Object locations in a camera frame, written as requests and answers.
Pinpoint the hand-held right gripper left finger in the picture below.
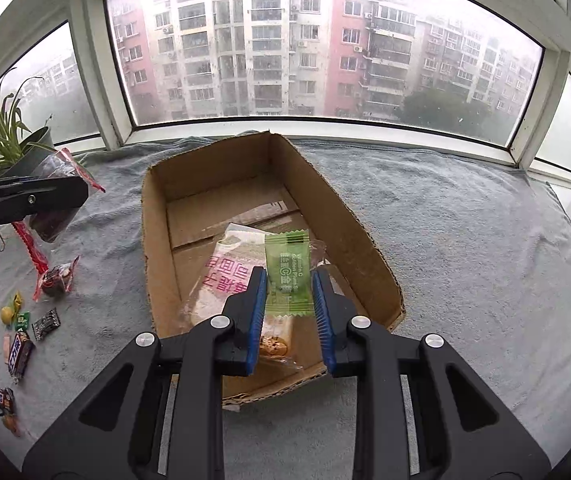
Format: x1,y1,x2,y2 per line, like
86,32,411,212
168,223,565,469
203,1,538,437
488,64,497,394
21,267,269,480

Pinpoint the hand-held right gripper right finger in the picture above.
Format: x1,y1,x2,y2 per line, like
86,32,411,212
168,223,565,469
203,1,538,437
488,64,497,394
311,266,551,480

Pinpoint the clear red-edged snack packet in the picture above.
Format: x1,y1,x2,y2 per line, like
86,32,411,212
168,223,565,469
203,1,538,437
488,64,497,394
28,147,107,243
12,221,81,303

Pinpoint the green snack packet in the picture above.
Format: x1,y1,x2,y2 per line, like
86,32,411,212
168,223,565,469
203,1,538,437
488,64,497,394
264,229,315,317

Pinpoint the clear bread packet pink print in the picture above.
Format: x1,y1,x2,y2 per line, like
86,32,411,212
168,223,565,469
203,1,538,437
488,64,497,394
181,222,326,371

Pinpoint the small dark snack packet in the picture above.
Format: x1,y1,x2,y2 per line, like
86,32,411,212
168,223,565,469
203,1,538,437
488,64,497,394
31,307,61,342

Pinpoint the brown cardboard box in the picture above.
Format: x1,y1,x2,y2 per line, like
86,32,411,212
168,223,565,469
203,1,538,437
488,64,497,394
140,131,406,406

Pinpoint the grey-green plant pot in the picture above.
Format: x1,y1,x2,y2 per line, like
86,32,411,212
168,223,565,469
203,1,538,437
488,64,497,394
0,127,56,179

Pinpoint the green spider plant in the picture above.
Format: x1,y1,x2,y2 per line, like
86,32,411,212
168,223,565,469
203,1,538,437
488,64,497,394
0,67,58,181

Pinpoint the yellow wrapped candy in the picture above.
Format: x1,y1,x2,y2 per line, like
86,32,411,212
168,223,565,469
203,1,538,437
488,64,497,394
0,292,26,326

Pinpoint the grey blanket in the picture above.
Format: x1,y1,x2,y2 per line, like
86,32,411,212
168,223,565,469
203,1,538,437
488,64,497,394
0,137,571,480

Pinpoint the white window frame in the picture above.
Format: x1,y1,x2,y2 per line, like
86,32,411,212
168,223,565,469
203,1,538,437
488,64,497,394
0,0,571,201

